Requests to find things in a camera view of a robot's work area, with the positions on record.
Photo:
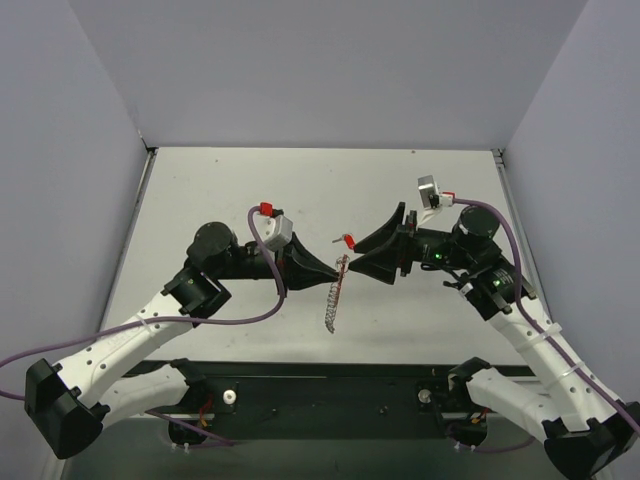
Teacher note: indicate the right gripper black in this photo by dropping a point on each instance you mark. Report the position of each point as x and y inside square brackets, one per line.
[407, 245]

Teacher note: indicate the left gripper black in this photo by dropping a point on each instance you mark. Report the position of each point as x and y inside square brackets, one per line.
[289, 261]

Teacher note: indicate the metal key holder red handle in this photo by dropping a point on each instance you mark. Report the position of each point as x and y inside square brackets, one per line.
[334, 294]

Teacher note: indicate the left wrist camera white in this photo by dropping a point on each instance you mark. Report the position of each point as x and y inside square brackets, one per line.
[275, 232]

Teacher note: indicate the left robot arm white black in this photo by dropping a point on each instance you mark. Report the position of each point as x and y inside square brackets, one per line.
[73, 400]

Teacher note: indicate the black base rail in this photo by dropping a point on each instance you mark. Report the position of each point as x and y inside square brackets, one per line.
[315, 401]

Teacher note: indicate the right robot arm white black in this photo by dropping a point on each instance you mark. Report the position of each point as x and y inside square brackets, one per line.
[582, 425]

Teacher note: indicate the small key red cap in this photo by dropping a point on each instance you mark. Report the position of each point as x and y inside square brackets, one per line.
[347, 239]

